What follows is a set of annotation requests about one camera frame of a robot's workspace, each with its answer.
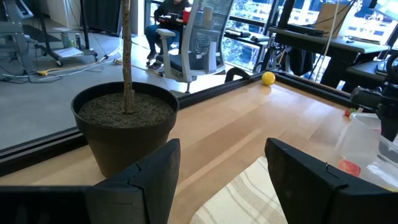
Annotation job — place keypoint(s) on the pink fruit piece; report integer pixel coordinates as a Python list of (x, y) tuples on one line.
[(349, 168)]

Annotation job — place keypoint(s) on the person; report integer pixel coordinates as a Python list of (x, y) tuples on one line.
[(164, 18)]

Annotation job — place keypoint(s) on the yellow lemon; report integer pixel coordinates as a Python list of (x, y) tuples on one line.
[(268, 78)]

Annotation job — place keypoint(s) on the potted plant in black pot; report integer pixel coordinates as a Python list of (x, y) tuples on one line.
[(124, 146)]

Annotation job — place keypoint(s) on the white grey office chair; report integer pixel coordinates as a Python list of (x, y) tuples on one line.
[(199, 46)]

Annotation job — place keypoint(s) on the black desk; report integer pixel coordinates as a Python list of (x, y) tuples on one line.
[(326, 46)]

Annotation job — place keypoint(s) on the plaid folded dish towel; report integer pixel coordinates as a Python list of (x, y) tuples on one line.
[(242, 199)]

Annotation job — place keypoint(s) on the clear plastic tupperware container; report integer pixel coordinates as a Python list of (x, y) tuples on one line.
[(363, 140)]

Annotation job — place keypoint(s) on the cardboard box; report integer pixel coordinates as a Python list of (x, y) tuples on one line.
[(334, 18)]

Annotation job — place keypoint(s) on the red cup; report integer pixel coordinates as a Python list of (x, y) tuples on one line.
[(186, 15)]

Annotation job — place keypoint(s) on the black wheeled cart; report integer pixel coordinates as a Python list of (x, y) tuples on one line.
[(93, 53)]

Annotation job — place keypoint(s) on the black bag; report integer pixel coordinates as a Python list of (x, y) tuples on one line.
[(298, 60)]

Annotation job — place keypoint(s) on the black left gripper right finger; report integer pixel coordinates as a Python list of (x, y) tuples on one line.
[(311, 193)]

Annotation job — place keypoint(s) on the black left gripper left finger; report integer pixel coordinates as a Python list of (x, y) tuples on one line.
[(149, 186)]

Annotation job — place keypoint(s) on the grey metal stand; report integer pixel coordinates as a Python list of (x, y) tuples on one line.
[(14, 31)]

